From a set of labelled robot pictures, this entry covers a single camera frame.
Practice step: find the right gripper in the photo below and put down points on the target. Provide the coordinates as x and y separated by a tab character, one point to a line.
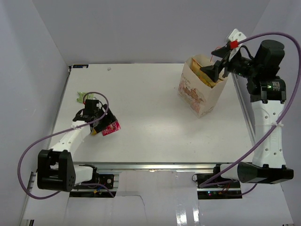
213	71

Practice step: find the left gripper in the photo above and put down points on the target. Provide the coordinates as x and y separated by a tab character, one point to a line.
109	118

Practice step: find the pink snack packet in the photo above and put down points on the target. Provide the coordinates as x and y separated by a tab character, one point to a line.
115	126

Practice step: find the brown chips bag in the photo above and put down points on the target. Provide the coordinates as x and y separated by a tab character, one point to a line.
196	68

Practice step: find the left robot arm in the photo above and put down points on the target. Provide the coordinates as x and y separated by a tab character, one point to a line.
56	170

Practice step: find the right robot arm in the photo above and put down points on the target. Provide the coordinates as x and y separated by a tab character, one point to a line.
267	96

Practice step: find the beige paper bag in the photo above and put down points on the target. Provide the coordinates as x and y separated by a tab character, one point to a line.
201	98

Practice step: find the yellow snack packet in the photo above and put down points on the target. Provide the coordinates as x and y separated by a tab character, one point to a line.
94	132

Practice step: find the light green snack packet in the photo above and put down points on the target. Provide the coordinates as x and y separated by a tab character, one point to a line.
81	96

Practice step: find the blue label sticker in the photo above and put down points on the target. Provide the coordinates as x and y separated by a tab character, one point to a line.
80	66

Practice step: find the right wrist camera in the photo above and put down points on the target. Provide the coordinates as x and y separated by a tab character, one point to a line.
234	38

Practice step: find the aluminium table frame rail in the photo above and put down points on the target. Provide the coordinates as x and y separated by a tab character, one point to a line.
158	130

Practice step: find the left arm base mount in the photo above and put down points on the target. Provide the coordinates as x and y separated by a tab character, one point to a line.
100	186

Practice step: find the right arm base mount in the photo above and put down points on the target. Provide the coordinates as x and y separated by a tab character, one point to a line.
222	188

